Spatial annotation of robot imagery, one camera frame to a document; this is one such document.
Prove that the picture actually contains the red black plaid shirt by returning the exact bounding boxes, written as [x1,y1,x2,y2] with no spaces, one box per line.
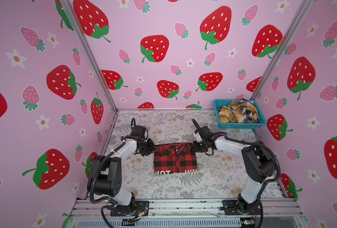
[153,142,198,175]

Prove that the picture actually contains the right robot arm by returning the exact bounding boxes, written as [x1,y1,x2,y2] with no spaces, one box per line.
[193,132,281,214]

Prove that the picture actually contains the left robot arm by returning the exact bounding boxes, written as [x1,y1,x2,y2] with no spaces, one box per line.
[87,136,155,216]

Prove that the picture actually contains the teal plastic basket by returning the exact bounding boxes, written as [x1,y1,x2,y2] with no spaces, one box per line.
[214,99,266,129]

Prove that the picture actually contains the yellow plaid shirt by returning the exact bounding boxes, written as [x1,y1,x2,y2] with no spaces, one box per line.
[218,99,260,124]

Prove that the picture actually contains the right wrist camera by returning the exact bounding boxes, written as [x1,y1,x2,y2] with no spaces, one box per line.
[192,119,214,142]

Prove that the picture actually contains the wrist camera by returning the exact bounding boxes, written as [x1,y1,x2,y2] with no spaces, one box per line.
[130,118,148,140]
[192,119,214,142]

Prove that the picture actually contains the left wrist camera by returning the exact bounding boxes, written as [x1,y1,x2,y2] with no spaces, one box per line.
[130,118,148,140]

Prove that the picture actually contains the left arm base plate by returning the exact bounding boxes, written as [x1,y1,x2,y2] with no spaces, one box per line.
[110,200,150,217]

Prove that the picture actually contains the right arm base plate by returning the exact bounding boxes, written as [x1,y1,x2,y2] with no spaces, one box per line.
[220,200,263,216]

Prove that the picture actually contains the aluminium frame rail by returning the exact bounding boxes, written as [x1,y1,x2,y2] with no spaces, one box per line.
[70,198,304,220]

